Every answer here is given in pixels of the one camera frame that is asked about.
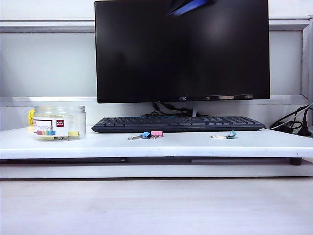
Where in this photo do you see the black looped cable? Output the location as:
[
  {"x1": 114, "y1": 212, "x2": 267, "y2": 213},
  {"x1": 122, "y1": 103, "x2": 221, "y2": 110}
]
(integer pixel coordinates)
[{"x1": 270, "y1": 102, "x2": 313, "y2": 134}]

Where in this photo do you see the black monitor cable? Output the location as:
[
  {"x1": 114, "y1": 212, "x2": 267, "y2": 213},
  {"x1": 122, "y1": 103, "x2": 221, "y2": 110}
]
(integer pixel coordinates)
[{"x1": 151, "y1": 102, "x2": 194, "y2": 117}]

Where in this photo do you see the teal binder clip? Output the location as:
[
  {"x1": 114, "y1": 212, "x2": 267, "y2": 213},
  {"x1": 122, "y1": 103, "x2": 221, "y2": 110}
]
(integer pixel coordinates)
[{"x1": 211, "y1": 130, "x2": 238, "y2": 140}]

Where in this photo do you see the white charging cable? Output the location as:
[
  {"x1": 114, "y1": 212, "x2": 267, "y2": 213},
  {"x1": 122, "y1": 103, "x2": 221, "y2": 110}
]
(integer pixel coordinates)
[{"x1": 271, "y1": 105, "x2": 313, "y2": 129}]

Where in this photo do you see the black AOC computer monitor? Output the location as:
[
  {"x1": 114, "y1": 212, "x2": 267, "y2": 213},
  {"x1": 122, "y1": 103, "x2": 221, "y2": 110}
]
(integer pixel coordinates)
[{"x1": 94, "y1": 0, "x2": 271, "y2": 104}]

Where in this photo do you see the white desk riser platform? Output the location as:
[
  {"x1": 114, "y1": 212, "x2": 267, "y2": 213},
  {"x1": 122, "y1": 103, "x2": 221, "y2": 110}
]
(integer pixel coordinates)
[{"x1": 0, "y1": 126, "x2": 313, "y2": 160}]

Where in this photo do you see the clear plastic jar with label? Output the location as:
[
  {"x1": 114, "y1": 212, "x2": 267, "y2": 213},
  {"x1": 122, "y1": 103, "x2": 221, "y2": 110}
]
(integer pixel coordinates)
[{"x1": 33, "y1": 105, "x2": 87, "y2": 142}]

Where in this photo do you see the blue binder clip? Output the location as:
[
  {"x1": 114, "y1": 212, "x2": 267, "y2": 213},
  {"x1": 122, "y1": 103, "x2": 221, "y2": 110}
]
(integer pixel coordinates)
[{"x1": 127, "y1": 132, "x2": 151, "y2": 141}]

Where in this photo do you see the black power plug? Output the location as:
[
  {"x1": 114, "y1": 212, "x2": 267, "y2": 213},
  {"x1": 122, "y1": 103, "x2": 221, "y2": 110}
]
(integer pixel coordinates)
[{"x1": 297, "y1": 107, "x2": 313, "y2": 137}]

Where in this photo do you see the black computer keyboard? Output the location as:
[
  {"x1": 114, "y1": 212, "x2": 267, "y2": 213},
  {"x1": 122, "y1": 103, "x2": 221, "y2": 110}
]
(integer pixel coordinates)
[{"x1": 91, "y1": 116, "x2": 267, "y2": 134}]

